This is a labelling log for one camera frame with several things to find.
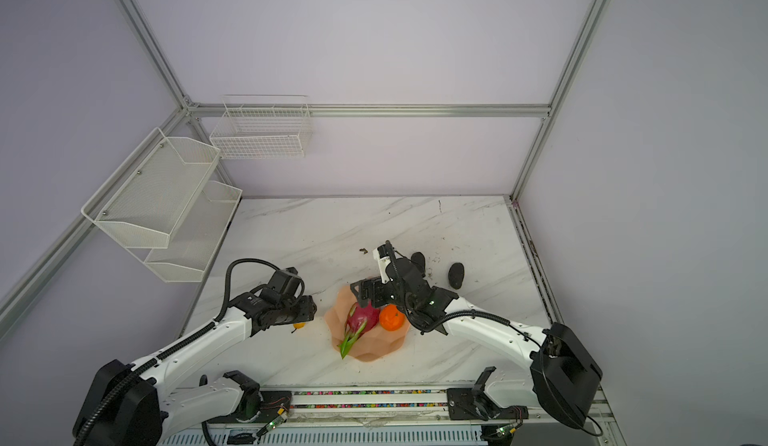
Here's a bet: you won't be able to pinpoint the pink dragon fruit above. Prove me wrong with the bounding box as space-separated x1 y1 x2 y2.
339 303 380 359

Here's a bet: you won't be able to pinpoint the orange tangerine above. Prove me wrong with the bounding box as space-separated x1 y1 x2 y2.
379 305 406 332

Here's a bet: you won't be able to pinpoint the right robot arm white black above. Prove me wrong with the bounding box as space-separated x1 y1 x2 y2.
350 242 603 431

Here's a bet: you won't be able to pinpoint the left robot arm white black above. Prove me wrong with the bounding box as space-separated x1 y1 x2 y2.
72 268 317 445

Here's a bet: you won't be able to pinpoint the pink scalloped fruit bowl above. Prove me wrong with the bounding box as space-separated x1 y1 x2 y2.
324 284 410 363

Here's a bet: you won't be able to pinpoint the white mesh lower shelf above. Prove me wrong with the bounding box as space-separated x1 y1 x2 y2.
144 181 242 283

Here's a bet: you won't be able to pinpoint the white mesh shelf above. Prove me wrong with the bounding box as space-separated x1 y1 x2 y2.
81 129 221 249
144 181 242 283

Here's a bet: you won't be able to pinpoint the white mesh upper shelf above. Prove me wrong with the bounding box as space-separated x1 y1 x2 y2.
81 129 221 249

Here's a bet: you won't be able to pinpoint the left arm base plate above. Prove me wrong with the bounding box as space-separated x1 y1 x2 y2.
228 390 292 423

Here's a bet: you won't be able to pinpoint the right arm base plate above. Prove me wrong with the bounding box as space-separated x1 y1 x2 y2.
446 366 529 421

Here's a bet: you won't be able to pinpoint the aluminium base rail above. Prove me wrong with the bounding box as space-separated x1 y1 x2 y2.
160 388 624 445

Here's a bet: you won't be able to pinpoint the white wire basket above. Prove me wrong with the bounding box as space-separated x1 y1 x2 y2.
210 95 313 160

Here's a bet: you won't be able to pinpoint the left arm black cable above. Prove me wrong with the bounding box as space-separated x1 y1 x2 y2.
71 258 301 446

